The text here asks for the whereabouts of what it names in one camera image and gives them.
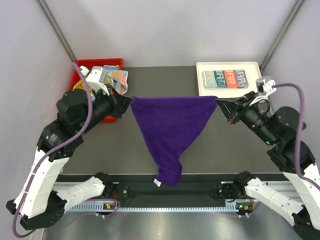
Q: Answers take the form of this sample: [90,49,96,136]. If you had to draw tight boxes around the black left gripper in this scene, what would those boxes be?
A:
[77,83,134,135]

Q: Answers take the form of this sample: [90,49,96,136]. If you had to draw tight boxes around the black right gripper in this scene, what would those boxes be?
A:
[213,90,276,145]

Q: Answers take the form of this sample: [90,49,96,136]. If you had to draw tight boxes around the rabbit print striped towel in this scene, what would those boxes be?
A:
[202,69,250,90]

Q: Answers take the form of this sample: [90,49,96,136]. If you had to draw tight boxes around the purple towel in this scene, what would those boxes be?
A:
[131,96,217,187]

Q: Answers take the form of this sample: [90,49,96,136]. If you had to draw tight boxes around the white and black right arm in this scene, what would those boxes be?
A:
[215,91,320,240]

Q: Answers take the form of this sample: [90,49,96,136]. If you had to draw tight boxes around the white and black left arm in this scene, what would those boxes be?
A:
[6,87,134,231]

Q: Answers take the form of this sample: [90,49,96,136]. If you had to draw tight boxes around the pastel patchwork towel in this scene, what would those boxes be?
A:
[101,65,129,95]

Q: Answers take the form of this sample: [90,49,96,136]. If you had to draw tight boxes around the white plastic tray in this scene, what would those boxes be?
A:
[196,61,262,99]

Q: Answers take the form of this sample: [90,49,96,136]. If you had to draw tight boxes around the yellow cartoon print towel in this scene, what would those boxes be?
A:
[73,80,96,101]

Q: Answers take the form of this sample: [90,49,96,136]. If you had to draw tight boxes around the red plastic bin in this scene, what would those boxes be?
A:
[68,58,124,124]

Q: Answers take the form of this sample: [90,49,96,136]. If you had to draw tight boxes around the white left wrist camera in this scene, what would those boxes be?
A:
[80,66,110,96]

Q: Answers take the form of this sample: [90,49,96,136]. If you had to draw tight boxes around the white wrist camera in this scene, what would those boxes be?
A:
[80,66,110,96]
[249,76,277,106]

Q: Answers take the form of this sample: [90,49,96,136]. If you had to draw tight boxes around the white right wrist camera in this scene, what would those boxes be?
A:
[249,76,277,106]

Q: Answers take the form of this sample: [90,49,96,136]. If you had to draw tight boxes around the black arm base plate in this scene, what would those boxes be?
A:
[95,172,245,203]

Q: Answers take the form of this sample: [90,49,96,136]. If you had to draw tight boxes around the grey slotted cable duct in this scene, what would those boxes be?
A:
[68,201,253,213]

